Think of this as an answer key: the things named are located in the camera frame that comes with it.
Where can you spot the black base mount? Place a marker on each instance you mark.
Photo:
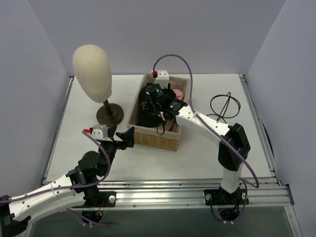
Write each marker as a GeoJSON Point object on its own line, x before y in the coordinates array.
{"type": "Point", "coordinates": [226, 207]}
{"type": "Point", "coordinates": [104, 199]}

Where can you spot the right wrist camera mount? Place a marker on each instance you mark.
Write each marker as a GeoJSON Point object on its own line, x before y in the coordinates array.
{"type": "Point", "coordinates": [161, 78]}

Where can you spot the pink hat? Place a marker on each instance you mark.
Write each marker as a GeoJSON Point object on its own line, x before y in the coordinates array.
{"type": "Point", "coordinates": [179, 95]}

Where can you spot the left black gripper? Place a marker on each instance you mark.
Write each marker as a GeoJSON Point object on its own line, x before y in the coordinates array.
{"type": "Point", "coordinates": [119, 140]}

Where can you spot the black cap with R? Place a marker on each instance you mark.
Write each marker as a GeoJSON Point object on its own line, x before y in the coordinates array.
{"type": "Point", "coordinates": [149, 119]}

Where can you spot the wicker basket with liner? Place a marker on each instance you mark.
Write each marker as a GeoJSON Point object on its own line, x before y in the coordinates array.
{"type": "Point", "coordinates": [152, 137]}

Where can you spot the cream mannequin head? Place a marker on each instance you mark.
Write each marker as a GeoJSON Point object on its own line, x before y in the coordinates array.
{"type": "Point", "coordinates": [92, 69]}

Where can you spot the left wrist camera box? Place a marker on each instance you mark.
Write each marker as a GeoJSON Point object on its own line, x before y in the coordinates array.
{"type": "Point", "coordinates": [98, 132]}

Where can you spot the aluminium rail frame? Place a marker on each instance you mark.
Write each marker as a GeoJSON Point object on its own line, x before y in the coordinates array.
{"type": "Point", "coordinates": [161, 193]}

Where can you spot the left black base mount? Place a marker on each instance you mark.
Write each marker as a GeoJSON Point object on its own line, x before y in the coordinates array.
{"type": "Point", "coordinates": [104, 199]}

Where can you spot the dark round mannequin stand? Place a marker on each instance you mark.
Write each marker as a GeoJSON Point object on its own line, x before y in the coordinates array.
{"type": "Point", "coordinates": [110, 114]}

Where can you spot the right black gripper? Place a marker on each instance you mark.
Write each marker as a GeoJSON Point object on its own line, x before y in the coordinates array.
{"type": "Point", "coordinates": [147, 99]}

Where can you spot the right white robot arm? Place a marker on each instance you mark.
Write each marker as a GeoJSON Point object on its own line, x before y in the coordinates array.
{"type": "Point", "coordinates": [232, 142]}

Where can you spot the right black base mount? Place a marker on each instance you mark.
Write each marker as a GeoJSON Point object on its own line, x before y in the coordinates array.
{"type": "Point", "coordinates": [226, 207]}

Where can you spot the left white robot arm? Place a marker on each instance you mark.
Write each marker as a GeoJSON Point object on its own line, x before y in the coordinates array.
{"type": "Point", "coordinates": [77, 187]}

